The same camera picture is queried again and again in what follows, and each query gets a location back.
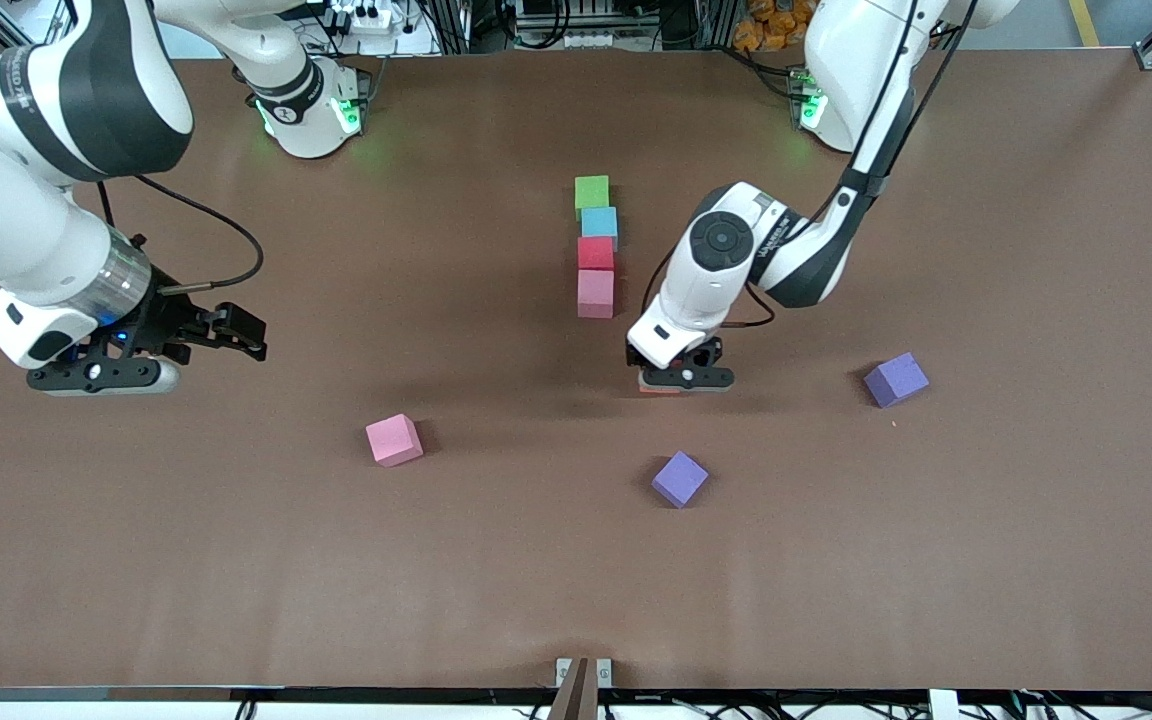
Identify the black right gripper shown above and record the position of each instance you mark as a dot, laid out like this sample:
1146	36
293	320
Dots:
173	318

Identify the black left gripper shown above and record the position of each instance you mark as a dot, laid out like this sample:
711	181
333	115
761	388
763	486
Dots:
701	358

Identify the orange foam block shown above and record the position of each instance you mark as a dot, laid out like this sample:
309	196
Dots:
656	391

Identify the pink foam block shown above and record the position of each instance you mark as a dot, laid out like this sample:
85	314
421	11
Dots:
596	292
393	440

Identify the red foam block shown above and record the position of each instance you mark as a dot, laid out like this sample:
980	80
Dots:
596	253

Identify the blue foam block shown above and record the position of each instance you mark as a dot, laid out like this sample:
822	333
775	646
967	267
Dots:
600	225

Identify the green foam block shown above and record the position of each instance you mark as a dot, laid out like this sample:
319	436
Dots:
592	192

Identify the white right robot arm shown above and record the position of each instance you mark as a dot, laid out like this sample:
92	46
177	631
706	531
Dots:
36	220

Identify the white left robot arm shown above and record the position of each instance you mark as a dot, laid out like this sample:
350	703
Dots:
846	70

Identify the purple foam block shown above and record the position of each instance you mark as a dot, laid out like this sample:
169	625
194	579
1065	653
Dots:
679	478
896	380

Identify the orange bagged items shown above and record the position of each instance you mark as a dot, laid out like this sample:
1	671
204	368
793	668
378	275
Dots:
766	25

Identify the white power strip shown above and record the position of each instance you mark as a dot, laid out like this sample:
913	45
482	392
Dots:
366	15

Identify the small metal bracket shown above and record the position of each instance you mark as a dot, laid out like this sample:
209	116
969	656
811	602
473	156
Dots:
562	668

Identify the small white bracket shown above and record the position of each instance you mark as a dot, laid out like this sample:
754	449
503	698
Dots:
944	705

